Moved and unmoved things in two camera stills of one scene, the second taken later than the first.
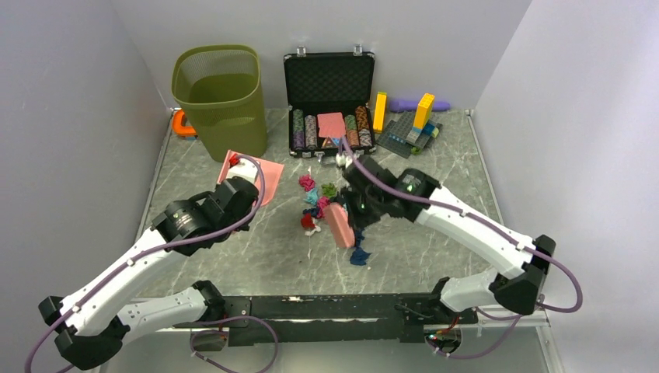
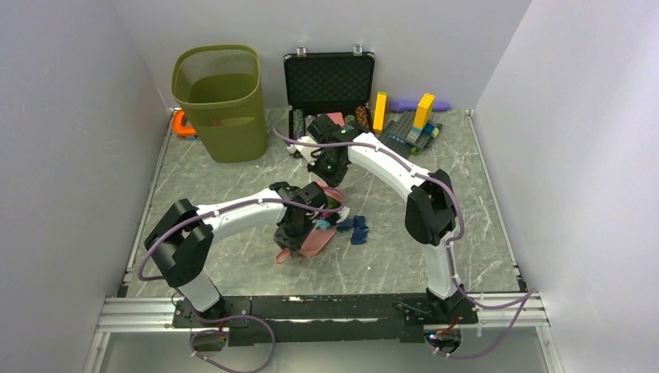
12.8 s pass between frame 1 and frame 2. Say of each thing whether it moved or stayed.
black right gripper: moved
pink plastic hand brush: moved
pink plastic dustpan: moved
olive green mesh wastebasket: stayed
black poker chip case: stayed
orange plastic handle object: stayed
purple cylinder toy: stayed
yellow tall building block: stayed
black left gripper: moved
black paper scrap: moved
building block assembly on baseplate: stayed
